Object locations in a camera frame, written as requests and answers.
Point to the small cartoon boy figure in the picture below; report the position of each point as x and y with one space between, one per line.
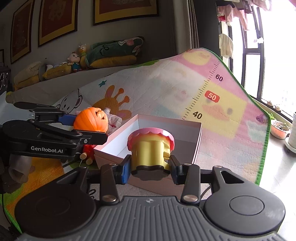
74 62

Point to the red gold framed picture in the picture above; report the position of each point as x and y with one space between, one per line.
57 18
110 11
21 29

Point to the colourful cartoon play mat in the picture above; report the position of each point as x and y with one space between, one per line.
192 86

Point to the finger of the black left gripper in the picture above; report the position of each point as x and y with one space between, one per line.
45 115

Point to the small bird plush toy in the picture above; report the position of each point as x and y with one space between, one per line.
82 49

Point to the yellow pillow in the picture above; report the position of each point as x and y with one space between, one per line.
59 71

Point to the pink cardboard box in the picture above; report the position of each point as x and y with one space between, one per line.
187 136

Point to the pink plant pot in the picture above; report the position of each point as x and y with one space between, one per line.
279 129

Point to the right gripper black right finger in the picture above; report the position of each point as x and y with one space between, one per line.
189 175

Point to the orange pumpkin head toy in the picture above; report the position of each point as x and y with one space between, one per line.
90 119

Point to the green yellow folded cushion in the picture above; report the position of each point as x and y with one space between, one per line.
114 53

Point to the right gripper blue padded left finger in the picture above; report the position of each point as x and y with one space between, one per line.
112 175

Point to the beige folded blanket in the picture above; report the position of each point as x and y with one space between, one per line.
27 77

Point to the pink plush doll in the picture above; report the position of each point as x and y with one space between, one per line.
114 121

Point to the yellow pink toy cup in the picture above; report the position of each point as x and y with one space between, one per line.
150 151

